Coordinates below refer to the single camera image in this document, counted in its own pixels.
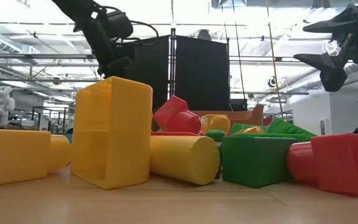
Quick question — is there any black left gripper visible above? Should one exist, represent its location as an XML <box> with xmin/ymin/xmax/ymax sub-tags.
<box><xmin>72</xmin><ymin>12</ymin><xmax>134</xmax><ymax>79</ymax></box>

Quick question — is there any red hollow building block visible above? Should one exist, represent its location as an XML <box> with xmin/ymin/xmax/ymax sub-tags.
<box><xmin>152</xmin><ymin>95</ymin><xmax>203</xmax><ymax>134</ymax></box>

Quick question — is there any orange plastic bin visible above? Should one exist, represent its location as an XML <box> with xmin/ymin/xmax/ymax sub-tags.
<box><xmin>191</xmin><ymin>104</ymin><xmax>265</xmax><ymax>127</ymax></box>

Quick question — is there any yellow hollow building block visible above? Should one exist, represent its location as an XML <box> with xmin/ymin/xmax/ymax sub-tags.
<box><xmin>70</xmin><ymin>76</ymin><xmax>154</xmax><ymax>190</ymax></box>

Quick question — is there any black folding screen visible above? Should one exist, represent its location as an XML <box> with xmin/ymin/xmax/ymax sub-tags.
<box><xmin>116</xmin><ymin>27</ymin><xmax>231</xmax><ymax>112</ymax></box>

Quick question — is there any yellow cylinder block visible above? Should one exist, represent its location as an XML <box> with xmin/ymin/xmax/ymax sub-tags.
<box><xmin>149</xmin><ymin>135</ymin><xmax>221</xmax><ymax>187</ymax></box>

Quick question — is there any white humanoid robot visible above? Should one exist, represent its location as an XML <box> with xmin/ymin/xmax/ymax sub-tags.
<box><xmin>0</xmin><ymin>86</ymin><xmax>16</xmax><ymax>126</ymax></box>

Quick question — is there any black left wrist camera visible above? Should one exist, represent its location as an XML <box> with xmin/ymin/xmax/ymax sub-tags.
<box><xmin>104</xmin><ymin>10</ymin><xmax>134</xmax><ymax>40</ymax></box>

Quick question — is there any yellow cable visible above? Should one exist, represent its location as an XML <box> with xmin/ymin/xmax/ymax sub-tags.
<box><xmin>265</xmin><ymin>0</ymin><xmax>285</xmax><ymax>119</ymax></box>

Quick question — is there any black thick cable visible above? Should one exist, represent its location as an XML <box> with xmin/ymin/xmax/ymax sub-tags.
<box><xmin>234</xmin><ymin>21</ymin><xmax>247</xmax><ymax>110</ymax></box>

